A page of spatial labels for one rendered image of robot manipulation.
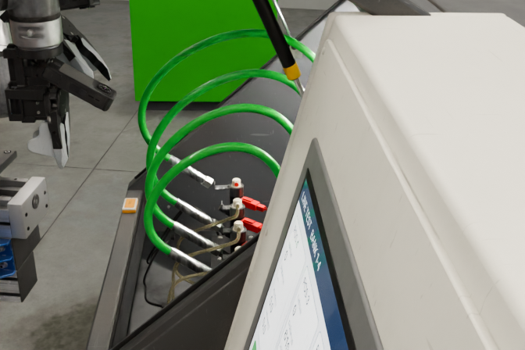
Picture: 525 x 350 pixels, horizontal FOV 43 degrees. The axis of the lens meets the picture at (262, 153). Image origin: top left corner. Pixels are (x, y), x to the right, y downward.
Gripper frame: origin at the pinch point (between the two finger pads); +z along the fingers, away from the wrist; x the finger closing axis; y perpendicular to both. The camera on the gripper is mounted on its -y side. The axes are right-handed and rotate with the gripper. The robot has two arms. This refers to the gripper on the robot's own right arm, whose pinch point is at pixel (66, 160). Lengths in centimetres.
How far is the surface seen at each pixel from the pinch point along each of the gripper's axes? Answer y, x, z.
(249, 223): -31.2, -1.6, 13.6
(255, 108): -31.4, 4.6, -11.3
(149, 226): -14.9, 12.7, 5.3
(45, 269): 51, -146, 124
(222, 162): -26, -43, 22
